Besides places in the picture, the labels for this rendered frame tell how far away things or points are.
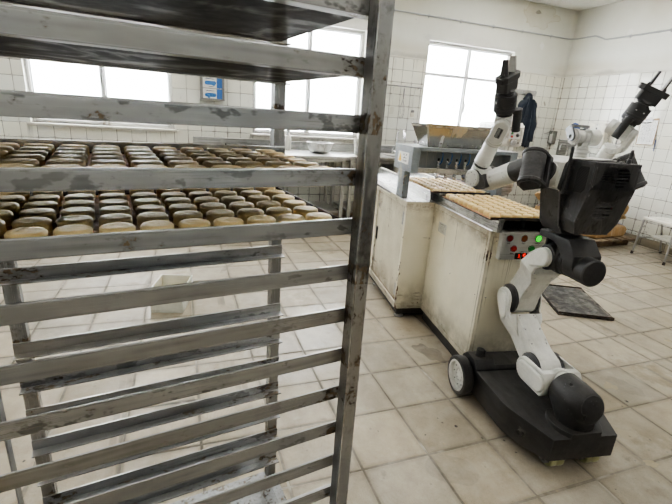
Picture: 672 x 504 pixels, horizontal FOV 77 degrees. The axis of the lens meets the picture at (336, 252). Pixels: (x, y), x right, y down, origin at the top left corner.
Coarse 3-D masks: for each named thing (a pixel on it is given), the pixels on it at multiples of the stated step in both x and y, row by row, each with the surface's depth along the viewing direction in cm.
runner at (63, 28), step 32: (0, 32) 47; (32, 32) 49; (64, 32) 50; (96, 32) 51; (128, 32) 53; (160, 32) 55; (192, 32) 56; (256, 64) 62; (288, 64) 63; (320, 64) 66; (352, 64) 68
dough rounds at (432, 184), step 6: (414, 180) 307; (420, 180) 310; (426, 180) 315; (432, 180) 310; (438, 180) 313; (444, 180) 315; (450, 180) 319; (426, 186) 283; (432, 186) 282; (438, 186) 284; (444, 186) 285; (450, 186) 290; (456, 186) 296; (462, 186) 291; (468, 186) 293; (474, 192) 275; (480, 192) 276
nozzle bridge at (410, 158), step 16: (400, 144) 281; (416, 144) 284; (400, 160) 280; (416, 160) 261; (432, 160) 272; (464, 160) 276; (496, 160) 280; (512, 160) 273; (400, 176) 280; (400, 192) 280; (496, 192) 290
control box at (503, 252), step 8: (504, 232) 208; (512, 232) 209; (520, 232) 210; (528, 232) 211; (536, 232) 212; (504, 240) 208; (512, 240) 208; (520, 240) 210; (528, 240) 210; (544, 240) 212; (504, 248) 209; (520, 248) 211; (528, 248) 212; (536, 248) 213; (496, 256) 212; (504, 256) 211; (512, 256) 212; (520, 256) 212
